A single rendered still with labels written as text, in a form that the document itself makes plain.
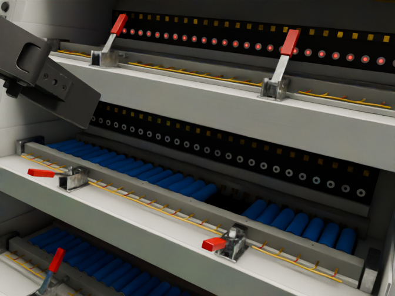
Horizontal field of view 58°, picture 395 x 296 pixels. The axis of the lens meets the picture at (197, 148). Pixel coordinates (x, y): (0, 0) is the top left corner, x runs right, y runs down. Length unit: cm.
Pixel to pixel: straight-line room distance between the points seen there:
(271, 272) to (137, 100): 27
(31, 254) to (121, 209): 25
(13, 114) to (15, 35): 50
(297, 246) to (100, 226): 26
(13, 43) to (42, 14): 51
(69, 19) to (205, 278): 54
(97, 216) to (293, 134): 28
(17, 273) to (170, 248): 33
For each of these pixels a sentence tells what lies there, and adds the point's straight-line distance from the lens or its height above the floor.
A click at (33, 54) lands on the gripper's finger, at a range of 21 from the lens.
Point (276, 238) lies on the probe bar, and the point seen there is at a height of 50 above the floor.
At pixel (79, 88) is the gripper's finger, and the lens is 27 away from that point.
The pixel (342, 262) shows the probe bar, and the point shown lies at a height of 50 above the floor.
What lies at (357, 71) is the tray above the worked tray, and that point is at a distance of 57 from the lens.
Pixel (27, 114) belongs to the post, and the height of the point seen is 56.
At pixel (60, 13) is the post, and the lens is 74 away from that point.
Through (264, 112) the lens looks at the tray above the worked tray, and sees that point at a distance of 41.
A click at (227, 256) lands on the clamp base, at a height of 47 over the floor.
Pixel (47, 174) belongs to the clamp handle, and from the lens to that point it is 53.
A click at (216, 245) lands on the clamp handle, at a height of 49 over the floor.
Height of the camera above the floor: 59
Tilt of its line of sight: 1 degrees down
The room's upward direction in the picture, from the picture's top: 15 degrees clockwise
